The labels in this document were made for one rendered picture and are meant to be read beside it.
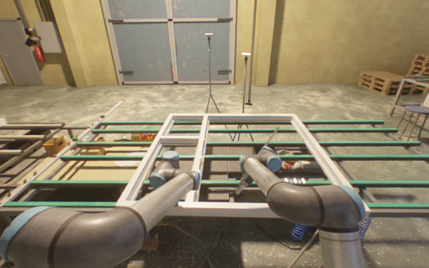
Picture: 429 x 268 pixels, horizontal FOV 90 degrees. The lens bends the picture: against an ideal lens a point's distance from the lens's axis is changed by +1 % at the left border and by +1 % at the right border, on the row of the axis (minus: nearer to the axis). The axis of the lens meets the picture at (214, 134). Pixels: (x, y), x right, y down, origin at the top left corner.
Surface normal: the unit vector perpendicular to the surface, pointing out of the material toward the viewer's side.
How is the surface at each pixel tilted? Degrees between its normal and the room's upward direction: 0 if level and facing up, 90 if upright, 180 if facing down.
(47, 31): 90
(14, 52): 90
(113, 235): 46
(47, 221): 6
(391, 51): 90
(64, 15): 90
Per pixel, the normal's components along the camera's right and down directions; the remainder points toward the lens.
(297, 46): -0.01, 0.46
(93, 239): 0.46, -0.43
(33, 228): -0.10, -0.59
